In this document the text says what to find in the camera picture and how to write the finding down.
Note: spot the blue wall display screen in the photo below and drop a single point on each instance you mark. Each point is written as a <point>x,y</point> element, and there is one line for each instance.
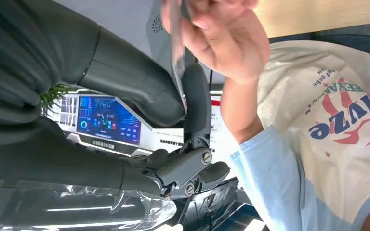
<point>108,119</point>

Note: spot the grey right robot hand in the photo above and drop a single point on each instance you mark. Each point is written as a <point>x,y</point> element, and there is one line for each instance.
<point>76,165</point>

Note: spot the green plant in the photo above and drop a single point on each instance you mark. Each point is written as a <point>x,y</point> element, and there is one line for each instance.
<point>54,95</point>

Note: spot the person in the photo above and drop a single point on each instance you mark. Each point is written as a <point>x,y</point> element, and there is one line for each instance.
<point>331,127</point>

